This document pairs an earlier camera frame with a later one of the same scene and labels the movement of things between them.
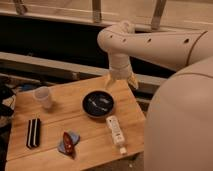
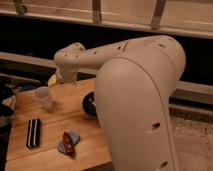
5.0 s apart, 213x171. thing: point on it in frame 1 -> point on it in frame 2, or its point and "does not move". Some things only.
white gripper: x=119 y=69 -> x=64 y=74
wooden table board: x=75 y=126 does not move
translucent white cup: x=43 y=95 does not move
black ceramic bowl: x=97 y=103 does not move
